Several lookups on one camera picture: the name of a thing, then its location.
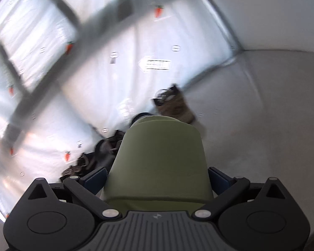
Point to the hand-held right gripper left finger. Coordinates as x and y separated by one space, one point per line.
95 180

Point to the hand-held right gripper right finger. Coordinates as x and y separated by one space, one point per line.
221 181

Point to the beige and black sneaker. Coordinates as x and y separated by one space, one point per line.
175 107
76 167

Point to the green slide sandal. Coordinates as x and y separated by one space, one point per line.
159 162

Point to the grey slide sandal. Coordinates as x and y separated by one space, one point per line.
142 116

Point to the printed white curtain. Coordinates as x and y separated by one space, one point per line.
120 83

